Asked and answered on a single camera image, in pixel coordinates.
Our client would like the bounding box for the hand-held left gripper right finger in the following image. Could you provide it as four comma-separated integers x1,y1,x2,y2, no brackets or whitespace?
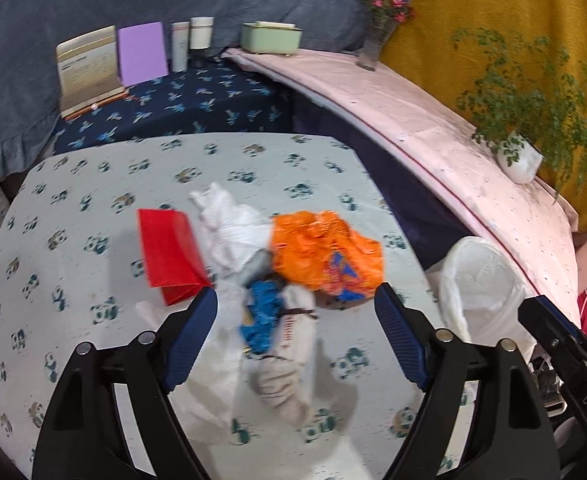
375,282,561,480

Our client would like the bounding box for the navy printed cloth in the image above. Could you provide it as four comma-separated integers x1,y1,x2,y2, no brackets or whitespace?
53,57,294,156

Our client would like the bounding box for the white plastic bag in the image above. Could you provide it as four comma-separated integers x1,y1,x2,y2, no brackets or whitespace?
188,181,274,291

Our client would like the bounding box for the glass vase with pink flowers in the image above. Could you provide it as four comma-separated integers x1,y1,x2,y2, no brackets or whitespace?
356,0,417,72

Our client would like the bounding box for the green plant in white pot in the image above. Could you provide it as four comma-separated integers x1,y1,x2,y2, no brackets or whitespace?
451,25,587,206

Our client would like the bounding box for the translucent plastic bag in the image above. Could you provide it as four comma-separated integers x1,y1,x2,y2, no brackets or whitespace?
136,280,254,443

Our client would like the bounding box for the white tube bottle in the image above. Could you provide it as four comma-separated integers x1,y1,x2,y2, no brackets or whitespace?
170,21,191,73

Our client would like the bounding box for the yellow backdrop cloth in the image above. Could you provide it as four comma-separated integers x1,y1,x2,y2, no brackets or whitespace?
381,0,587,233

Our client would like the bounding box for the blue wrapper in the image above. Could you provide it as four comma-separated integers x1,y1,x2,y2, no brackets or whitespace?
238,280,286,356

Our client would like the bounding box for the panda print tablecloth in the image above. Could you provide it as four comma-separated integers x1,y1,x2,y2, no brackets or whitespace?
0,132,479,480

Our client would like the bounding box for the white bin with plastic liner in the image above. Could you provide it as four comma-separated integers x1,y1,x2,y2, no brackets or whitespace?
426,236,538,397

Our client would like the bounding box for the pink cloth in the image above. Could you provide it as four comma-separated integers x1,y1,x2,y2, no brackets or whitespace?
222,47,581,331

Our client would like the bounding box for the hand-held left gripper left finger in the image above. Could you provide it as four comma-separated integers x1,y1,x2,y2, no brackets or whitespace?
32,287,219,480

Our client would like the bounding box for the green tissue box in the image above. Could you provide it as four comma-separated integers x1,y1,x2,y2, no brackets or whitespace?
240,21,303,57

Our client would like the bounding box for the red paper bag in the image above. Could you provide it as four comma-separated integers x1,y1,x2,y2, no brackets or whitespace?
137,208,215,307

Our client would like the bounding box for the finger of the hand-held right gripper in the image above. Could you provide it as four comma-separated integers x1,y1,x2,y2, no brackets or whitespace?
517,296,587,430

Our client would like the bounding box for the beige drawstring pouch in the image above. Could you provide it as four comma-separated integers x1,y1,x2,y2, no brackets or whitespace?
250,285,320,428

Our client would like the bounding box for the dark purple cloth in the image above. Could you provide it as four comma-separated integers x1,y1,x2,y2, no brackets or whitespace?
290,92,497,271

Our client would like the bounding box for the orange plastic bag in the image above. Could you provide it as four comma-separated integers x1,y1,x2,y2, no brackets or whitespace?
270,210,385,306

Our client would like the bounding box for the gold and white box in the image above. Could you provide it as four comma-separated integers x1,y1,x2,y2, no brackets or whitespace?
56,25,129,121

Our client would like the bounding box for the white cup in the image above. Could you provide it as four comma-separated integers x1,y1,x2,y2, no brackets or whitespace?
189,16,215,51

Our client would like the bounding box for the purple card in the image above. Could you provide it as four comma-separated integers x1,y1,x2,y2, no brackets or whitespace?
117,21,168,87

